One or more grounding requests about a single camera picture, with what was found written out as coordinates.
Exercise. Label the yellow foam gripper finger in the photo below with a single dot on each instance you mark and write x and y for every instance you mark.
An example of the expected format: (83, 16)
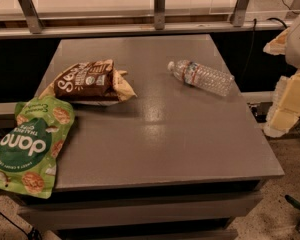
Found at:
(277, 46)
(284, 113)

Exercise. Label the brown chip bag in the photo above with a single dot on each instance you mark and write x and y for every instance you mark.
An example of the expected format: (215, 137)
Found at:
(91, 83)

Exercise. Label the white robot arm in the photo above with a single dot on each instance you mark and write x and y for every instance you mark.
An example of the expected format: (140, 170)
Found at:
(292, 53)

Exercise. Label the green dang chip bag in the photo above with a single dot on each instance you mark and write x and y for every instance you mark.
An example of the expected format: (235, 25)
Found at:
(28, 153)

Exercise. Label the clear plastic water bottle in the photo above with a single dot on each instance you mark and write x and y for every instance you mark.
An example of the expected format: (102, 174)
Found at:
(202, 77)

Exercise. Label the grey drawer cabinet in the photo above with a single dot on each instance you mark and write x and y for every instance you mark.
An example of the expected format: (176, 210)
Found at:
(187, 210)

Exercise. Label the metal railing frame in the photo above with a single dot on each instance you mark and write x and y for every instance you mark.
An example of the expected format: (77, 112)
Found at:
(94, 18)

